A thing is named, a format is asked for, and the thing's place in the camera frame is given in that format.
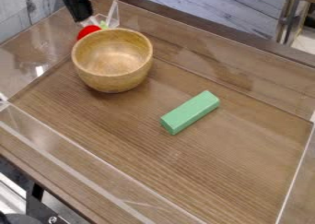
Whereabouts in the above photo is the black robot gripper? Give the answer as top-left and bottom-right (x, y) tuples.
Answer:
(65, 0), (94, 22)

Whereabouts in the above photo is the light brown wooden bowl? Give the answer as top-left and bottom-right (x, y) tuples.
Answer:
(71, 28), (153, 93)

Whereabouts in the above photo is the green rectangular foam stick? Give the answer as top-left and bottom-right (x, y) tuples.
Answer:
(161, 90), (221, 135)

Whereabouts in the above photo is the red plush strawberry toy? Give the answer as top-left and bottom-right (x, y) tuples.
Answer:
(77, 21), (109, 41)

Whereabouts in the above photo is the metal table leg background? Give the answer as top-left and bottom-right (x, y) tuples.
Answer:
(275, 0), (312, 46)

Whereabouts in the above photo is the black table leg bracket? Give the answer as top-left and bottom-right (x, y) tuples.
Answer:
(26, 183), (70, 224)

